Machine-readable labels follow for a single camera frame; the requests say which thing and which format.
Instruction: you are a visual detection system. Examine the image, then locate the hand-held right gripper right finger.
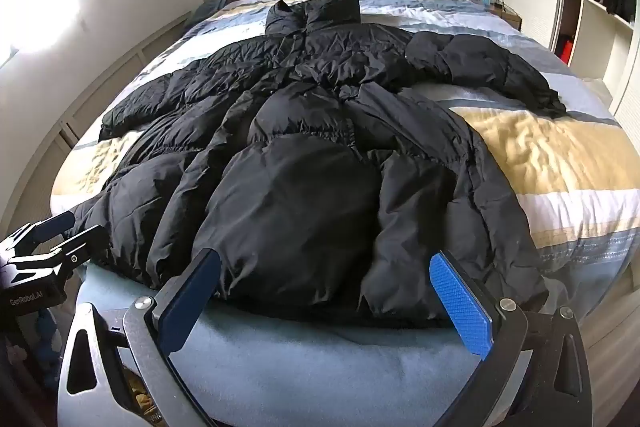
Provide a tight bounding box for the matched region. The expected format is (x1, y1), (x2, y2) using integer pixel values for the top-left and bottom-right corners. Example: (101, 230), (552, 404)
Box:
(429, 251), (594, 427)

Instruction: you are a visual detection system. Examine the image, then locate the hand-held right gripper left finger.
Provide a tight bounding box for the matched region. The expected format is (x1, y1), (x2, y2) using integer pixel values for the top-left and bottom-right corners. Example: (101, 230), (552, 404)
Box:
(59, 248), (223, 427)

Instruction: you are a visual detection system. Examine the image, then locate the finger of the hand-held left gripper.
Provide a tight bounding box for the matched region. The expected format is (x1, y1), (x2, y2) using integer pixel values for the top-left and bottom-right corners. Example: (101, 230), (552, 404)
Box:
(5, 227), (110, 280)
(0, 212), (77, 260)

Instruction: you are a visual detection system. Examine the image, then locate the black puffer jacket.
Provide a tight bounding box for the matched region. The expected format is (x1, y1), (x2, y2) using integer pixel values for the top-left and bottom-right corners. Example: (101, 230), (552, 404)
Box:
(65, 0), (568, 323)

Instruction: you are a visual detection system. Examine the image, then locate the bed with striped blanket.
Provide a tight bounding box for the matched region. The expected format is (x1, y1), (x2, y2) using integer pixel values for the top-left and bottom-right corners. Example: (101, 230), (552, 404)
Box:
(50, 0), (633, 308)

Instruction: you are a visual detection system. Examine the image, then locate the dark blue cloth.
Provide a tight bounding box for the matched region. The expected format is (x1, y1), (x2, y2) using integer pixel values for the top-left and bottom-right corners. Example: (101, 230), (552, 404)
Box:
(190, 0), (230, 30)

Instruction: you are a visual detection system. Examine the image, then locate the red item in wardrobe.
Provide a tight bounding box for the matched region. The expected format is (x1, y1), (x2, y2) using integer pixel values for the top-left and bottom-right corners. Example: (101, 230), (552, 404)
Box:
(559, 35), (577, 66)

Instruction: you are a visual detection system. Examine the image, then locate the wooden nightstand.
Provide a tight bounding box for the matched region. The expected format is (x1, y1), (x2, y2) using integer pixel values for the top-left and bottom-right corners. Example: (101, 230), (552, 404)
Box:
(489, 2), (524, 32)

